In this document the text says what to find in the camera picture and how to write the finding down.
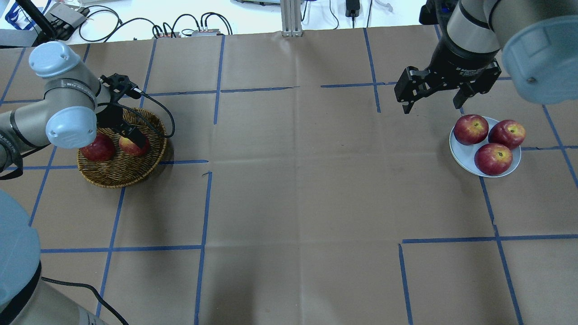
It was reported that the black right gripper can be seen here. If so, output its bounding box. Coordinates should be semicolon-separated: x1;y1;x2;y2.
394;43;502;114

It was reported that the red yellow apple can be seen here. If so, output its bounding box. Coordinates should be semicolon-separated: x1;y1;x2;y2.
118;136;150;157

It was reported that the orange usb hub lower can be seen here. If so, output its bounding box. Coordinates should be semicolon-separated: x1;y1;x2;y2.
153;31;182;38

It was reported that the black braided cable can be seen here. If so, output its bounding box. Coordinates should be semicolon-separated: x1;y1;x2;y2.
97;90;176;139

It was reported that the light blue plate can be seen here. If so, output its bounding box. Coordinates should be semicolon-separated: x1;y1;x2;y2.
449;116;522;178

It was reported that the red apple plate back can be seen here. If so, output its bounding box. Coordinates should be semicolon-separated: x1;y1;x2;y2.
453;114;489;145

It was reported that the dark red apple in basket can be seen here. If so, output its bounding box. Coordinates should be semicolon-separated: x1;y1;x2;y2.
79;132;116;162

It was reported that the orange usb hub upper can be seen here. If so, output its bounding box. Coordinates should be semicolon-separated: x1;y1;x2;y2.
191;29;222;37

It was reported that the red apple plate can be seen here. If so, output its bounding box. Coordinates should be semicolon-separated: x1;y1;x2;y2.
488;119;527;150
474;143;513;176
453;114;489;145

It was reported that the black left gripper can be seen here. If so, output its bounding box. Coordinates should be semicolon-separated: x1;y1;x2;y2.
96;103;147;147

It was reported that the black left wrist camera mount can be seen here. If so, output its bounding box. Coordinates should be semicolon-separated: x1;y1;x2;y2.
98;73;143;102

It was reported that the aluminium frame post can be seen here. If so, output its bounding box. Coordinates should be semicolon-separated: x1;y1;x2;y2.
280;0;303;37

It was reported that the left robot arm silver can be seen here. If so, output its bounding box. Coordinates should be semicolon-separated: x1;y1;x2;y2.
0;41;146;325

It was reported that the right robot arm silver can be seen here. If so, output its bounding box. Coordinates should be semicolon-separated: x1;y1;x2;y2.
394;0;578;114

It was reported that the black power adapter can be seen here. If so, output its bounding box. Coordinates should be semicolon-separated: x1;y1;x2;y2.
345;0;361;18

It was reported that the red apple plate front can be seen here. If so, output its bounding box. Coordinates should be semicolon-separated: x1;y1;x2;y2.
474;143;513;176

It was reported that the orange usb hub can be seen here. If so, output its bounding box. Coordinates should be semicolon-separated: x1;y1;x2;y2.
191;29;222;37
153;31;182;38

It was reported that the woven wicker basket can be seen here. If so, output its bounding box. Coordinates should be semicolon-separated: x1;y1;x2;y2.
77;108;168;188

